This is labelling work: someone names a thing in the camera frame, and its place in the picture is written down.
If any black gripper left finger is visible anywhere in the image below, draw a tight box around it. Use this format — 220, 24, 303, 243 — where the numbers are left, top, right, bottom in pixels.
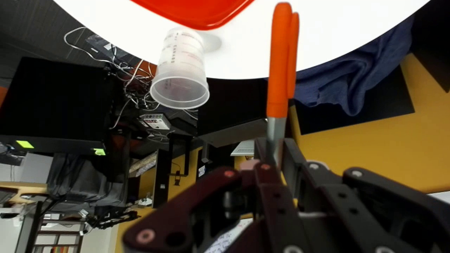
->
122, 139, 306, 253

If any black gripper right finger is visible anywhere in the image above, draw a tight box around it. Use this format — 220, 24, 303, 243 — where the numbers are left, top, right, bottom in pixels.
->
279, 138, 450, 253

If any orange grey pen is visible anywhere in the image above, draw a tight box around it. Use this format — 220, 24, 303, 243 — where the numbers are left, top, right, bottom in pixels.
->
265, 1, 300, 167

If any clear plastic measuring cup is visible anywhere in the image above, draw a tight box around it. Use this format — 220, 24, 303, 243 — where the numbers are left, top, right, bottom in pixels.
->
148, 25, 210, 111

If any black flat panel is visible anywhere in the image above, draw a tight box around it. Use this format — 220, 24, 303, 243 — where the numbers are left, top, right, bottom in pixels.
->
293, 65, 416, 136

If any dark blue cloth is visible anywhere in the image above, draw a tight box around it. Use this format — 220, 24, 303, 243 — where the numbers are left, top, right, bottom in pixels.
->
293, 18, 414, 118

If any black monitor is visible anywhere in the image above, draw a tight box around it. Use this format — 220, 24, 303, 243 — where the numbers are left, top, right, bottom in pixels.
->
0, 56, 123, 156

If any red square plate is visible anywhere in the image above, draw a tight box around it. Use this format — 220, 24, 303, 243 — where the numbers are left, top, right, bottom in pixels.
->
130, 0, 257, 31

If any tangle of wires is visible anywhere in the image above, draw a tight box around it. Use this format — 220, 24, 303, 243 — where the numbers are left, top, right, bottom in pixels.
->
63, 25, 158, 132

